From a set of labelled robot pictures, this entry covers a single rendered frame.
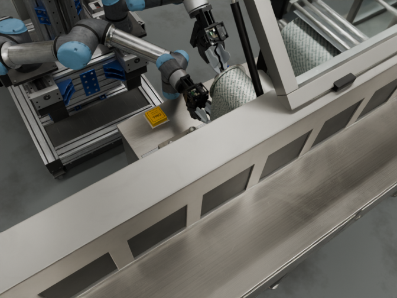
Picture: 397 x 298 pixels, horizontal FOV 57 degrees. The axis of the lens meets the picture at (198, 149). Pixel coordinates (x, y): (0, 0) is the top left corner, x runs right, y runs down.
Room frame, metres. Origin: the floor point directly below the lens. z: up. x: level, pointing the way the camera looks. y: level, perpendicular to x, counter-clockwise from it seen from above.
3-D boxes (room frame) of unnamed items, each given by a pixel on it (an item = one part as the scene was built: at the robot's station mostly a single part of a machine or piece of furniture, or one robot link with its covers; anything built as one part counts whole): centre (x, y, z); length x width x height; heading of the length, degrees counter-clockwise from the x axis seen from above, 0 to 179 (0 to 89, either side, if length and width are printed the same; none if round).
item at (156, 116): (0.93, 0.19, 0.91); 0.07 x 0.07 x 0.02; 38
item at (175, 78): (0.97, 0.08, 1.11); 0.08 x 0.05 x 0.08; 128
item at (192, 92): (0.90, 0.04, 1.12); 0.12 x 0.08 x 0.09; 38
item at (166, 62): (1.03, 0.13, 1.11); 0.11 x 0.08 x 0.09; 38
